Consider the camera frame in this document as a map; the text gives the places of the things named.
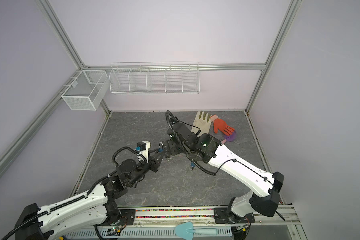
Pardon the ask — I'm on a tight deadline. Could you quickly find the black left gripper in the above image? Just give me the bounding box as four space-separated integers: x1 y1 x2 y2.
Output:
127 147 165 187

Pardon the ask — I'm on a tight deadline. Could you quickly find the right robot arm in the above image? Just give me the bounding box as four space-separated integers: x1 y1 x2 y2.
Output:
164 110 284 224

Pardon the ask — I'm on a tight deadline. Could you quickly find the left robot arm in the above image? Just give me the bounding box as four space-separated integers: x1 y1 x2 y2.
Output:
3 142 170 240

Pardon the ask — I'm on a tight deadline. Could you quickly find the beige fabric glove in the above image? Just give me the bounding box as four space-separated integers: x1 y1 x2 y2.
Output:
191 111 212 135

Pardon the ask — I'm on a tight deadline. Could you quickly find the red rubber glove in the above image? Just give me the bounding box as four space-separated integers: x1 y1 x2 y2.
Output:
210 115 235 136

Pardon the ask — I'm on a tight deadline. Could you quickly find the purple pink brush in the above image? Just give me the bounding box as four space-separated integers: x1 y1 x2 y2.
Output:
221 131 237 144

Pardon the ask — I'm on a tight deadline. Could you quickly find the teal garden trowel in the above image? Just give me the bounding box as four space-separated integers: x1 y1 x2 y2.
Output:
175 222 218 240

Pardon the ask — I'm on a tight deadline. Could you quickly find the white mesh box basket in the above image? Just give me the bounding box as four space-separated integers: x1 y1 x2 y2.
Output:
62 70 110 111

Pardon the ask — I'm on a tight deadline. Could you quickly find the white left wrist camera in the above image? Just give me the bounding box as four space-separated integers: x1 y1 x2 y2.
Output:
136 141 151 164

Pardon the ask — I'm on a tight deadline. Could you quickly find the white wire shelf basket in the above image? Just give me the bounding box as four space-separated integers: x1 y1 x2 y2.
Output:
109 62 200 95

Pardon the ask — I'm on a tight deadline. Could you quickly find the white slotted cable duct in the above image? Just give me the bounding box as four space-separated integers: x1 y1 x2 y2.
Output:
64 227 233 240

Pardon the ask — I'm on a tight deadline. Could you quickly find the aluminium frame profile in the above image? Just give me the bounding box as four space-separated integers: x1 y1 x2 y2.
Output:
0 1 302 178

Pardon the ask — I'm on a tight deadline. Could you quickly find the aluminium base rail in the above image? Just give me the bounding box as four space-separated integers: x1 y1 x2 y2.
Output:
119 205 301 227

